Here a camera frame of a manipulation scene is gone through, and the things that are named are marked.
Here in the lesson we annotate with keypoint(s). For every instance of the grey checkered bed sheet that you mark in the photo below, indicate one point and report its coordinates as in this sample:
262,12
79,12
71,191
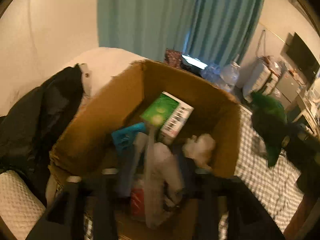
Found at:
276,187

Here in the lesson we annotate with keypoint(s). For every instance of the green snack wrapper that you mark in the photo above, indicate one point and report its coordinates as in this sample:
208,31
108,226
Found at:
269,121

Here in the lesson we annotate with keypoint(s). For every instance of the large water jug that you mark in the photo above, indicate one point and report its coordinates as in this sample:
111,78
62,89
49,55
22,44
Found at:
228,76

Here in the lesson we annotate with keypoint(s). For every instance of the white suitcase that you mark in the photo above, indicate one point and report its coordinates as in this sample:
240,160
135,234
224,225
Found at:
262,80

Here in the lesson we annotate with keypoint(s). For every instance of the red white sachet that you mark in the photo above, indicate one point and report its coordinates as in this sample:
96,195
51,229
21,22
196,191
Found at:
137,208

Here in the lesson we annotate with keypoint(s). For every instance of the black jacket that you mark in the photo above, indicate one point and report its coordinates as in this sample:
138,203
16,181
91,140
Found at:
34,124

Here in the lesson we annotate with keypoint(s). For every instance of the brown cardboard box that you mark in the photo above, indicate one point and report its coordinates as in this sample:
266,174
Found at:
127,99

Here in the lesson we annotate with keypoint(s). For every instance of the floral patterned bag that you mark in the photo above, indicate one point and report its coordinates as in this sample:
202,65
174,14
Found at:
172,58

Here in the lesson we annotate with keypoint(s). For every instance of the black wall television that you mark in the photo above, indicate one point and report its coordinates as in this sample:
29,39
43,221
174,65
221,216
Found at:
303,58

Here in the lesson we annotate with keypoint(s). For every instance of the teal curtain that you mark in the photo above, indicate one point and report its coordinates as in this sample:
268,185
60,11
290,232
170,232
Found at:
213,31

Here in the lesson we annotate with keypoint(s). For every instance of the white textured pillow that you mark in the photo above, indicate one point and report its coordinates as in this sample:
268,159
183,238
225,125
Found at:
20,209

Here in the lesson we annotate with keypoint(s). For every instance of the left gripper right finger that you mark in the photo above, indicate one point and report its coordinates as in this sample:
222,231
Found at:
216,196

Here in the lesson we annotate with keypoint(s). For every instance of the green white medicine box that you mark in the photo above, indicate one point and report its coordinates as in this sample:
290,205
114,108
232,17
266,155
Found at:
167,114

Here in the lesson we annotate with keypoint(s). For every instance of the clear bag of cotton pads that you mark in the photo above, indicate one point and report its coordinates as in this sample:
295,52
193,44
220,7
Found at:
160,177

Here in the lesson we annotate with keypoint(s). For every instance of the grey mini fridge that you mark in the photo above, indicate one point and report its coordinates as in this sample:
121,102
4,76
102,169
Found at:
286,89

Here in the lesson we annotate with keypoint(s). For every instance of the white vanity desk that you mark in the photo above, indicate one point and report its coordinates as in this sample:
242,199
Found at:
308,103

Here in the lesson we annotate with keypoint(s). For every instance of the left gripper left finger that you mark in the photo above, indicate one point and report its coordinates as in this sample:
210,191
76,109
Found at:
64,219

